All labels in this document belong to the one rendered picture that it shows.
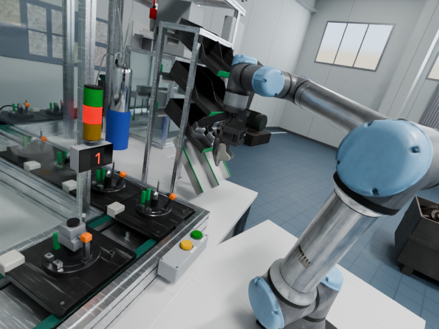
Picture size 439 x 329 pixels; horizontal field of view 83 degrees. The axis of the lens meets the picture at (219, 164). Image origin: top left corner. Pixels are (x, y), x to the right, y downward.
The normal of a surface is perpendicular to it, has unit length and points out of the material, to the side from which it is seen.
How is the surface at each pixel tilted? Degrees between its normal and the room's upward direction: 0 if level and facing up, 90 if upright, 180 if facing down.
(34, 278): 0
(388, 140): 83
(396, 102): 90
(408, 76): 90
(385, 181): 82
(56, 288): 0
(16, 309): 0
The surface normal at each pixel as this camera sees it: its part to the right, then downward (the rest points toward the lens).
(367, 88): -0.69, 0.11
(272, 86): 0.48, 0.40
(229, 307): 0.21, -0.91
